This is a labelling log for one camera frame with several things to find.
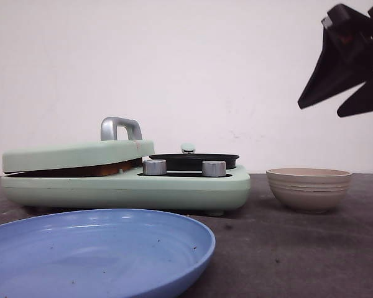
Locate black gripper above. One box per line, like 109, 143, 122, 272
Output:
298, 4, 373, 117

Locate breakfast maker hinged lid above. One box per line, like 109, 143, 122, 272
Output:
2, 117, 155, 174

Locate white bread slice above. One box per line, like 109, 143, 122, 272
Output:
90, 163, 127, 176
119, 158, 143, 171

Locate mint green breakfast maker base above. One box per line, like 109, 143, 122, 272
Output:
1, 165, 251, 215

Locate beige ribbed bowl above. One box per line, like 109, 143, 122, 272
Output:
266, 168, 352, 213

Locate right silver control knob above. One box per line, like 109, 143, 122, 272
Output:
201, 160, 227, 178

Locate silver control knob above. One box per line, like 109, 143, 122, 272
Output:
201, 160, 227, 178
142, 160, 167, 176

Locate left silver control knob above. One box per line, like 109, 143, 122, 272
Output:
142, 160, 167, 176

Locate blue plate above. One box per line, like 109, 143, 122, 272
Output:
0, 209, 216, 297

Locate black frying pan mint handle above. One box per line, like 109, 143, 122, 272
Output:
149, 143, 239, 171

